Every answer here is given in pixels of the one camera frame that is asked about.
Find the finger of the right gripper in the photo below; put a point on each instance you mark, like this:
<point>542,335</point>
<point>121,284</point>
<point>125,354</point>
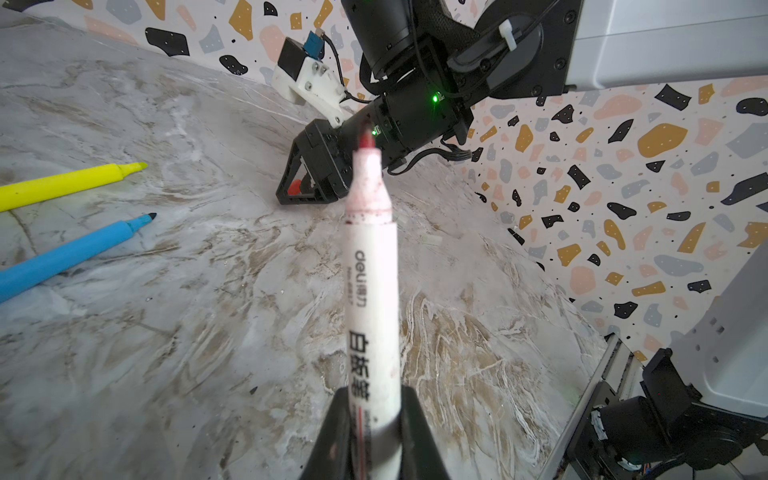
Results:
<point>321,157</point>

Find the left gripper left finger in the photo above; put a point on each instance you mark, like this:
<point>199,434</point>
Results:
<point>330,458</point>

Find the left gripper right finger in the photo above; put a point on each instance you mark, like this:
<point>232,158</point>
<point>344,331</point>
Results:
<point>421,459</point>

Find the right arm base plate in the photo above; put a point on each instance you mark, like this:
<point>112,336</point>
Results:
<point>669,426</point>

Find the red white pen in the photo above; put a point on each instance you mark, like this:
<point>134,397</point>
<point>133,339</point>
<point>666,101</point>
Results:
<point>370,267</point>

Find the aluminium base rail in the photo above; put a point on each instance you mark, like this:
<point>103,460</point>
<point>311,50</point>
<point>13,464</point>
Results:
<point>579,453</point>

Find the far yellow highlighter pen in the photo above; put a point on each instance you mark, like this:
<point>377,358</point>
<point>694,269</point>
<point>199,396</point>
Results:
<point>39,190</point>

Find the red pen cap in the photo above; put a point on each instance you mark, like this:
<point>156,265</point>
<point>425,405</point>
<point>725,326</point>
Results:
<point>295,188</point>

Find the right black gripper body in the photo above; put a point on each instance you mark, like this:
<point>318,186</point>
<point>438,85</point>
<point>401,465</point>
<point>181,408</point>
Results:
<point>407,124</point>

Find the blue pen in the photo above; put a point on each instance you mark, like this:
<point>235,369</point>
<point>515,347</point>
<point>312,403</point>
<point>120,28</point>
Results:
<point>34,271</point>

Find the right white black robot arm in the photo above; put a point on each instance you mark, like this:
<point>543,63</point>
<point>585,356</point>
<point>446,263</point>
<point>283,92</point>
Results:
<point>425,71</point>

